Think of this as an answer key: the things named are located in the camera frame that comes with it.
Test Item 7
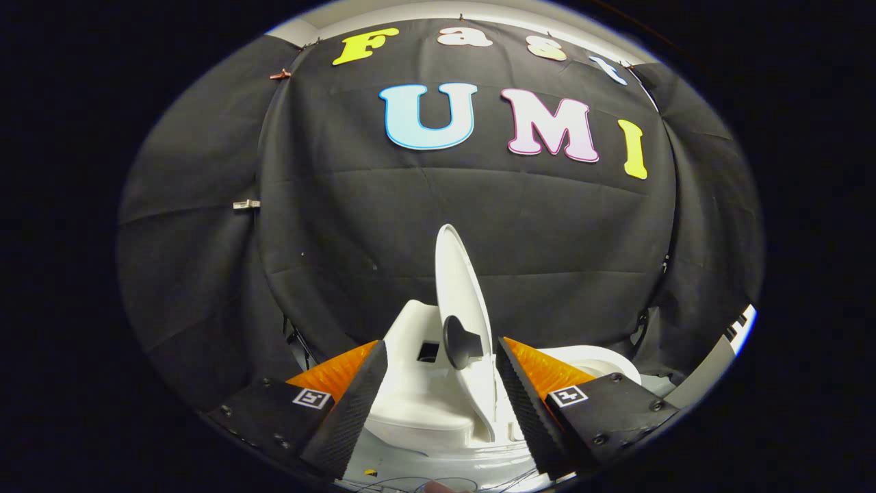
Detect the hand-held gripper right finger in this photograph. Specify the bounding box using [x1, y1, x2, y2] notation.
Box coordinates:
[495, 336, 680, 481]

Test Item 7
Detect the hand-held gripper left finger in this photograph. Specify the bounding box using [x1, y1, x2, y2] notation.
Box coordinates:
[207, 340, 389, 481]

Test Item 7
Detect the white ceramic toilet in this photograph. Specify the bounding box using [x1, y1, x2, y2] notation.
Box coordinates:
[346, 299, 644, 492]

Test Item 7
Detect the white toilet seat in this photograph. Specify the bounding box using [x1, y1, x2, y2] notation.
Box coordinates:
[537, 345, 643, 386]

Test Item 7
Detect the black backdrop cloth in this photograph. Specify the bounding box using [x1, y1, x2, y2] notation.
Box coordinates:
[116, 17, 765, 412]

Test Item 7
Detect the black cable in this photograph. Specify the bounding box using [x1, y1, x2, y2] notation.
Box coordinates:
[349, 472, 541, 492]

